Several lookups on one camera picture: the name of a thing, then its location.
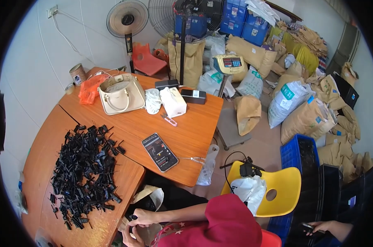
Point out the person's right hand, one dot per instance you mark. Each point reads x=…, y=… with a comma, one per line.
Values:
x=146, y=217

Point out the person's left hand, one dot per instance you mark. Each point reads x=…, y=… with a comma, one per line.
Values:
x=132, y=240

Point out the person's left fingers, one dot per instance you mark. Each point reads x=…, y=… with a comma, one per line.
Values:
x=127, y=239

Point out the person's right fingers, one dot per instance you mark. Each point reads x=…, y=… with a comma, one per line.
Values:
x=136, y=221

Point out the tan and white sack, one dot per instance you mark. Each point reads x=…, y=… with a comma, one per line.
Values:
x=152, y=194

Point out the person's legs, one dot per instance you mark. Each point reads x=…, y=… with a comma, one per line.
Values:
x=180, y=197

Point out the pile of black plastic parts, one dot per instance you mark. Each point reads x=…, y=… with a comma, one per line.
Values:
x=84, y=173

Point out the black smartphone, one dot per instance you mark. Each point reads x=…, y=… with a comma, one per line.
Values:
x=159, y=152

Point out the clear plastic bag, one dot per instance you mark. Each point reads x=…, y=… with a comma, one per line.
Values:
x=206, y=169

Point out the person's body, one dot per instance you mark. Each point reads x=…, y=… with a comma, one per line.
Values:
x=229, y=225

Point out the pink thread snips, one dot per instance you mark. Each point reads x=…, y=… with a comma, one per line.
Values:
x=169, y=120

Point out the crumpled white floor bag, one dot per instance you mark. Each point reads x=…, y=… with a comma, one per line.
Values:
x=22, y=197

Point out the white plastic bag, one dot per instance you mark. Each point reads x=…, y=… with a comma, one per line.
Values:
x=249, y=191

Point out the black device with clip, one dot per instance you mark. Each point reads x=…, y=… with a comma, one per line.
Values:
x=248, y=169

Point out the white tissue pack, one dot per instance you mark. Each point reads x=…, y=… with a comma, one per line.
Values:
x=173, y=103

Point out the cream leather handbag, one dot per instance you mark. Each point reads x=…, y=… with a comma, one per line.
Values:
x=121, y=95

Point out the red chair back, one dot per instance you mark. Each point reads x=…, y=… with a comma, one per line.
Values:
x=269, y=240

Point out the black box with white label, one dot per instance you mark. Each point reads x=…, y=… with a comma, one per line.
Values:
x=193, y=97

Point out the orange plastic bag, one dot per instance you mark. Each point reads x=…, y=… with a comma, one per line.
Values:
x=89, y=89

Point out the plain black box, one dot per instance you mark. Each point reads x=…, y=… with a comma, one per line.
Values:
x=167, y=84

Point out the tape roll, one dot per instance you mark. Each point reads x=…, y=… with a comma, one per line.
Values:
x=70, y=89

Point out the yellow plastic chair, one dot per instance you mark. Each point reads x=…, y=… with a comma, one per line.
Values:
x=282, y=191

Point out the small brown paper sack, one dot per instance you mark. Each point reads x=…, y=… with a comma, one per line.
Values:
x=248, y=114

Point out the printed tin can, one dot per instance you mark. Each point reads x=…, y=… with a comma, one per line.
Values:
x=78, y=74

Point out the red plastic chair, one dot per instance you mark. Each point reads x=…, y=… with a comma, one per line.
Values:
x=146, y=61

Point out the tall brown paper sack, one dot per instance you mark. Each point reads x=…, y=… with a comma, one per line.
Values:
x=192, y=64

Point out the blue crate of black parts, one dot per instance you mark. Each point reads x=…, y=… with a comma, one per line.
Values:
x=293, y=154

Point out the black phone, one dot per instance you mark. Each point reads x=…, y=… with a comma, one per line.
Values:
x=309, y=228

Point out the large black standing fan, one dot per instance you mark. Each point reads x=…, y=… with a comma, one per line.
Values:
x=183, y=46

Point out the platform weighing scale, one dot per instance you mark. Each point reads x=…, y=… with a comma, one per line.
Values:
x=230, y=64

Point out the stack of black bins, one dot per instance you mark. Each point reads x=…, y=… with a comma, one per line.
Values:
x=328, y=197

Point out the heap of brown and white sacks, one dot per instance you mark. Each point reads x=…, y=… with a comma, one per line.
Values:
x=300, y=105

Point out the small beige standing fan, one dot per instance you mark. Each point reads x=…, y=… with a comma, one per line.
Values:
x=127, y=19

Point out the stack of blue crates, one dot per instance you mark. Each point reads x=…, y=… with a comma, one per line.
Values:
x=235, y=18

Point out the grey door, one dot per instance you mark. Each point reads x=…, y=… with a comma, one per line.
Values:
x=343, y=46

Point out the white wall socket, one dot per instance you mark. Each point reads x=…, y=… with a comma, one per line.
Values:
x=52, y=11

